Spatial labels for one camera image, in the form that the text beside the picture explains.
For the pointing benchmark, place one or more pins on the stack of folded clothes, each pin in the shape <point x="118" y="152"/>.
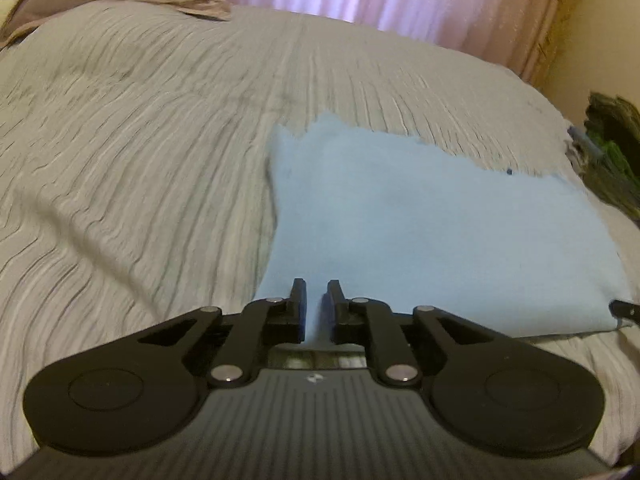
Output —
<point x="610" y="150"/>

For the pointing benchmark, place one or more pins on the light blue sweatshirt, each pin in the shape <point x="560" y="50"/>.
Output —
<point x="425" y="220"/>

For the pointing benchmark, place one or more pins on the pink embroidered drape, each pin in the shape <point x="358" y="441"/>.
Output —
<point x="540" y="20"/>

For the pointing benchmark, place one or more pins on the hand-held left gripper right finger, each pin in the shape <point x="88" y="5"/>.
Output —
<point x="334" y="310"/>

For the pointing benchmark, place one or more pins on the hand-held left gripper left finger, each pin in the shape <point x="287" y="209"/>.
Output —
<point x="298" y="310"/>

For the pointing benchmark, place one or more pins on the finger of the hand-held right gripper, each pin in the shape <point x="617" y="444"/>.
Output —
<point x="627" y="311"/>

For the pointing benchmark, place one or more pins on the bed with striped cover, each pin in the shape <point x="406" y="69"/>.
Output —
<point x="125" y="160"/>

